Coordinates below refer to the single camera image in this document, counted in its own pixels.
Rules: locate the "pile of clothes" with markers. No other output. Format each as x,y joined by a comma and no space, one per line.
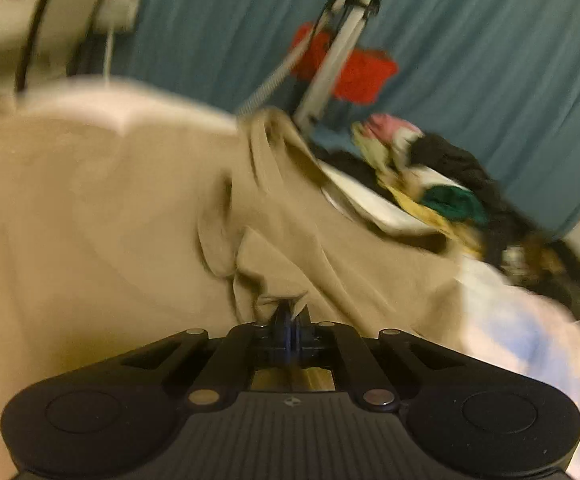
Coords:
449,160

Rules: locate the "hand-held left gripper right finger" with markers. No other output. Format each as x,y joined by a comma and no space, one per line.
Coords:
298,334

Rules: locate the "blue curtain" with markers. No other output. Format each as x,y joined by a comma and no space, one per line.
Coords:
469,60

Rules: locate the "red cloth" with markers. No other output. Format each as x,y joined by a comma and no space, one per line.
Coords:
364,77

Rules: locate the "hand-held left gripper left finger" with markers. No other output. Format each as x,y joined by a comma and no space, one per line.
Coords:
282,332

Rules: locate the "tan t-shirt with skeleton print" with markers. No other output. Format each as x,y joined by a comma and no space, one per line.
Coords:
95,210

